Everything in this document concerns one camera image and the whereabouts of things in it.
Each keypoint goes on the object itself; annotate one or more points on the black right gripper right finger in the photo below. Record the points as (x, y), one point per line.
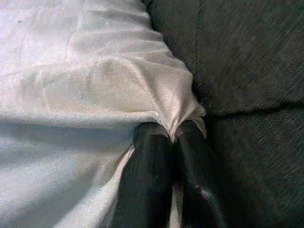
(197, 171)

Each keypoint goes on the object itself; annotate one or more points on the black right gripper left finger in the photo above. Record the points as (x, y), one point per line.
(147, 171)

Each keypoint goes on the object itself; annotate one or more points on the white pillow with green leaf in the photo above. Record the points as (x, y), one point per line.
(71, 71)

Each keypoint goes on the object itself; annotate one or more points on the black tufted headboard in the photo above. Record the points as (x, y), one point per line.
(249, 59)

